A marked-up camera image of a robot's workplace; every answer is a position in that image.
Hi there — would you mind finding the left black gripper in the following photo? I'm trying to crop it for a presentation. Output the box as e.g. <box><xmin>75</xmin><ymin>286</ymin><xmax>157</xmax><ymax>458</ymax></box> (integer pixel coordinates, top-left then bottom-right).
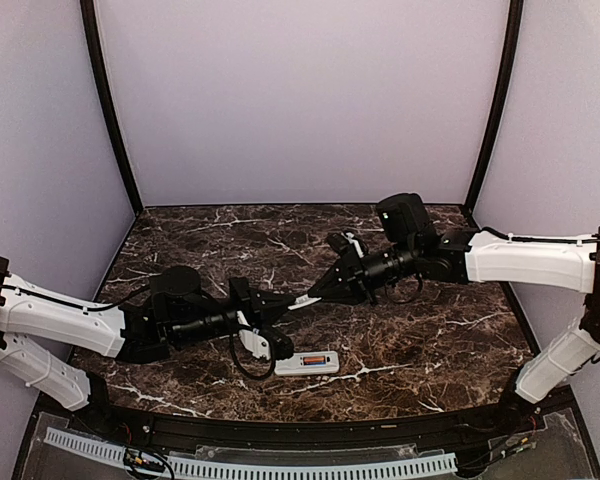
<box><xmin>171</xmin><ymin>276</ymin><xmax>297</xmax><ymax>348</ymax></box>

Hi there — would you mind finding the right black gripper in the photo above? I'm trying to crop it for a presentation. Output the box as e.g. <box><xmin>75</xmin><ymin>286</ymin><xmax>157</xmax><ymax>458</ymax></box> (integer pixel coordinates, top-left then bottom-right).
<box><xmin>307</xmin><ymin>238</ymin><xmax>419</xmax><ymax>307</ymax></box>

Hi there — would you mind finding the white battery cover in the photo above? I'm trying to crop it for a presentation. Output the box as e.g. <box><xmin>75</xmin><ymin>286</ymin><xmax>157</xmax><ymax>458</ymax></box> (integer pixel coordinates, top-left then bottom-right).
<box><xmin>289</xmin><ymin>295</ymin><xmax>321</xmax><ymax>310</ymax></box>

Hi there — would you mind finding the orange AAA battery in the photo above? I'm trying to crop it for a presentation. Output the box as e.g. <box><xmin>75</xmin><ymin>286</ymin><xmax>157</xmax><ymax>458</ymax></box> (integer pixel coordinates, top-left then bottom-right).
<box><xmin>303</xmin><ymin>356</ymin><xmax>327</xmax><ymax>365</ymax></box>

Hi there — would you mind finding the white remote control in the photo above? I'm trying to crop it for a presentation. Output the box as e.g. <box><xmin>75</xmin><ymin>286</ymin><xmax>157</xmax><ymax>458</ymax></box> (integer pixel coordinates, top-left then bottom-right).
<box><xmin>274</xmin><ymin>351</ymin><xmax>340</xmax><ymax>376</ymax></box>

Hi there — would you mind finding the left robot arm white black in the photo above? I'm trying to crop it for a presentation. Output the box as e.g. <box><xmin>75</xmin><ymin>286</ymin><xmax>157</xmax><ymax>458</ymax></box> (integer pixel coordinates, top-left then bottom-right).
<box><xmin>0</xmin><ymin>257</ymin><xmax>296</xmax><ymax>436</ymax></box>

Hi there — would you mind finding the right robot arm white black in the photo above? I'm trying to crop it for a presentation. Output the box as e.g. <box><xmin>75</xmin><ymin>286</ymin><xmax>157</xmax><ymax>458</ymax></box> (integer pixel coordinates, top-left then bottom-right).
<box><xmin>308</xmin><ymin>193</ymin><xmax>600</xmax><ymax>434</ymax></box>

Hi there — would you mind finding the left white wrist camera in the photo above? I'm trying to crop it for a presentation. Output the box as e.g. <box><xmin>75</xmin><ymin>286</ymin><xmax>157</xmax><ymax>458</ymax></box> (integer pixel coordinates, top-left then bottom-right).
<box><xmin>237</xmin><ymin>311</ymin><xmax>295</xmax><ymax>361</ymax></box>

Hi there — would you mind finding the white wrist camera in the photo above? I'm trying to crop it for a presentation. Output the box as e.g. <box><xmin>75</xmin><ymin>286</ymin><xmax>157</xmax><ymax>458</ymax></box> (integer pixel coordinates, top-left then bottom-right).
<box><xmin>237</xmin><ymin>311</ymin><xmax>295</xmax><ymax>361</ymax></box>
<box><xmin>326</xmin><ymin>231</ymin><xmax>369</xmax><ymax>258</ymax></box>

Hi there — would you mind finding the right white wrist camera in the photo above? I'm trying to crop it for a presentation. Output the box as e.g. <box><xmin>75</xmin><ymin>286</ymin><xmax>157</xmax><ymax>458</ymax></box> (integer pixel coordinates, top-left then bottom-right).
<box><xmin>326</xmin><ymin>231</ymin><xmax>369</xmax><ymax>258</ymax></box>

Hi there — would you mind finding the black front rail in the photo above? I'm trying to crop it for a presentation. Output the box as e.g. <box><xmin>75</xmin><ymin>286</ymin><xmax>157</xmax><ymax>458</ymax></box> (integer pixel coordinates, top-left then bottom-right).
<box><xmin>34</xmin><ymin>389</ymin><xmax>576</xmax><ymax>454</ymax></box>

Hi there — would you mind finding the white slotted cable duct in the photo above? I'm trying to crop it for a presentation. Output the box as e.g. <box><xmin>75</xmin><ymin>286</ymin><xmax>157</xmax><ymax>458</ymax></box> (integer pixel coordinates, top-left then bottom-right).
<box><xmin>44</xmin><ymin>427</ymin><xmax>457</xmax><ymax>479</ymax></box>

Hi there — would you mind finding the right black frame post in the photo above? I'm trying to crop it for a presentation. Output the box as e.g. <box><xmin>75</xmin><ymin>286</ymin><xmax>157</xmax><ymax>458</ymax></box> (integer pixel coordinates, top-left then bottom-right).
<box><xmin>463</xmin><ymin>0</ymin><xmax>524</xmax><ymax>218</ymax></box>

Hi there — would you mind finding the black frame post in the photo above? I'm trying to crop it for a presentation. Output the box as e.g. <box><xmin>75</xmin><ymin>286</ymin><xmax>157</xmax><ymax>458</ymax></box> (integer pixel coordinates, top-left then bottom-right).
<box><xmin>463</xmin><ymin>0</ymin><xmax>524</xmax><ymax>218</ymax></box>
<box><xmin>79</xmin><ymin>0</ymin><xmax>144</xmax><ymax>216</ymax></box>

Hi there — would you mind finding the left black frame post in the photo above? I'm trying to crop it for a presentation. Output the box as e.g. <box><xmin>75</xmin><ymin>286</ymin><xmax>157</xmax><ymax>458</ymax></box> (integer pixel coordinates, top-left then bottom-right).
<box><xmin>79</xmin><ymin>0</ymin><xmax>144</xmax><ymax>216</ymax></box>

